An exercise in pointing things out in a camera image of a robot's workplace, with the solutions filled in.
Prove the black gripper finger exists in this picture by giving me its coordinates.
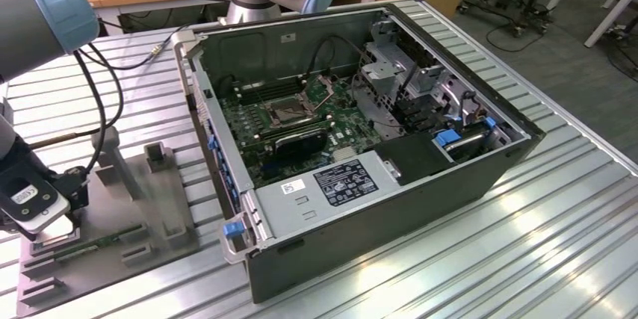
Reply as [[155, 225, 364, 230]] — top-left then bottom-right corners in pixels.
[[52, 165, 92, 240], [0, 217, 39, 243]]

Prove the black RAM slot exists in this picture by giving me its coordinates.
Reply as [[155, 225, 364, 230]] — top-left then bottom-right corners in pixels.
[[238, 86, 304, 106], [234, 78, 304, 96], [242, 123, 323, 146]]

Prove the CPU socket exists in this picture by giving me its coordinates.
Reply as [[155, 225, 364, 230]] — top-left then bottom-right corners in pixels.
[[266, 96, 320, 129]]

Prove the green RAM stick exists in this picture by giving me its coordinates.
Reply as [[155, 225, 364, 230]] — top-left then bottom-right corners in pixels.
[[53, 244, 100, 261], [94, 225, 140, 246]]

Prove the grey parts rack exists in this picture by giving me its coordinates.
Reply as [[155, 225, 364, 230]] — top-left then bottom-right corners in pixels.
[[15, 124, 202, 316]]

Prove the blue case latch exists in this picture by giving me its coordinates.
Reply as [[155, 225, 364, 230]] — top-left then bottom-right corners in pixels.
[[223, 221, 246, 241]]

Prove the silver power supply unit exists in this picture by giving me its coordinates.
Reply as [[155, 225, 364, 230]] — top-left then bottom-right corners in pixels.
[[248, 149, 403, 240]]

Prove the black graphics card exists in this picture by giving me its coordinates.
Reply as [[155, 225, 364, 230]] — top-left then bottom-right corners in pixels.
[[262, 126, 330, 180]]

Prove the silver chipset heatsink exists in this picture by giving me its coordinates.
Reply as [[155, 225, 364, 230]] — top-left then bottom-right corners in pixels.
[[328, 148, 359, 162]]

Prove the green motherboard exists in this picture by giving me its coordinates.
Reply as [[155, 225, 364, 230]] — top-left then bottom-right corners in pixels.
[[219, 75, 385, 185]]

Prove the metal socket cover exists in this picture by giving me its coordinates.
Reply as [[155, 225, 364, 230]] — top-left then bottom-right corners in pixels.
[[298, 74, 346, 109]]

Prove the open black PC case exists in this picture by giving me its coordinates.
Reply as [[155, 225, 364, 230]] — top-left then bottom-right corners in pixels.
[[170, 0, 546, 304]]

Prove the black plastic shroud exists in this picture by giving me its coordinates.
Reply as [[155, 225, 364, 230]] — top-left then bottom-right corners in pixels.
[[372, 134, 458, 185]]

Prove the grey metal drive cage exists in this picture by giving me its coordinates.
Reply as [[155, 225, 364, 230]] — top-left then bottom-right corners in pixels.
[[356, 19, 453, 135]]

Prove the blue disk carrier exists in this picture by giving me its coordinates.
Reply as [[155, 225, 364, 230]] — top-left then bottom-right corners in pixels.
[[431, 128, 463, 148]]

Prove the white table leg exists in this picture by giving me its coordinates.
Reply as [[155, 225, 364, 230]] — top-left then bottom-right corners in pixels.
[[582, 0, 638, 49]]

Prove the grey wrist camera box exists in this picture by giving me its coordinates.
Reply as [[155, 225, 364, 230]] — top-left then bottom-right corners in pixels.
[[0, 169, 72, 241]]

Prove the thin cable with metal plug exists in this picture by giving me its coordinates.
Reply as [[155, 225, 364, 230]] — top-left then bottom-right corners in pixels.
[[74, 44, 164, 72]]

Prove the black looped case wire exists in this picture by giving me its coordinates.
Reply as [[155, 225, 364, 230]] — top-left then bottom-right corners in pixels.
[[304, 34, 370, 77]]

